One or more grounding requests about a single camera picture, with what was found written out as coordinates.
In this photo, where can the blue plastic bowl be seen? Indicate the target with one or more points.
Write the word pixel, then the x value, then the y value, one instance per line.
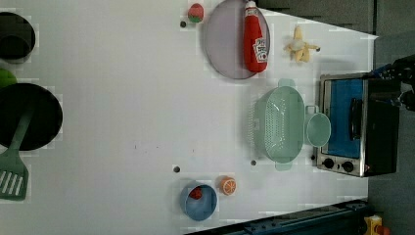
pixel 202 209

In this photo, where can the small red toy fruit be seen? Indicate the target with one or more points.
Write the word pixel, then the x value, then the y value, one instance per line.
pixel 196 193

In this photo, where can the mint green plastic strainer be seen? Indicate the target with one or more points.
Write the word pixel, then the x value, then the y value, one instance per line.
pixel 277 124

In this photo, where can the black cylindrical pot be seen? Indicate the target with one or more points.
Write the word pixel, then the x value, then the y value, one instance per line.
pixel 17 37

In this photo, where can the mint green plastic cup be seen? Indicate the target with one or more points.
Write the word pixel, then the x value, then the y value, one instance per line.
pixel 317 127

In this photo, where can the toy orange half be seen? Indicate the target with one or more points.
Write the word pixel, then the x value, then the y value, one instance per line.
pixel 228 185

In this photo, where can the round grey plate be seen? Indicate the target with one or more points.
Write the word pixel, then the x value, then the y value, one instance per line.
pixel 224 35

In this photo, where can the peeled toy banana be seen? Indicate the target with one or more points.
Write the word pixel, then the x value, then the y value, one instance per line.
pixel 299 49

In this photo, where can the yellow and red emergency button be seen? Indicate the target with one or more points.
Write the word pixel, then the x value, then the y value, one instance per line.
pixel 375 226

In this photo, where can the red ketchup bottle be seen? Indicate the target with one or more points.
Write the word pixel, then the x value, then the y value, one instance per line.
pixel 255 46

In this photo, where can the toy strawberry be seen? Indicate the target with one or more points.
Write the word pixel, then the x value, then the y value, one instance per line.
pixel 196 13

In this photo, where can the black and silver toaster oven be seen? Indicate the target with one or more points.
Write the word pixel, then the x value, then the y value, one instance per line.
pixel 364 124

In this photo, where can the lime green round object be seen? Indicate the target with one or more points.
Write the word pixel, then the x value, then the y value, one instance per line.
pixel 6 78

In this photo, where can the green plastic slotted spatula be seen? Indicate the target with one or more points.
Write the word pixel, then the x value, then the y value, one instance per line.
pixel 14 173

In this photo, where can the large black round pan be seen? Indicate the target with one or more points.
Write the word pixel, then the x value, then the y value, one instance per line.
pixel 46 121

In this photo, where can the blue metal table frame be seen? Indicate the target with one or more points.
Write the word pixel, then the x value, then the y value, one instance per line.
pixel 339 219

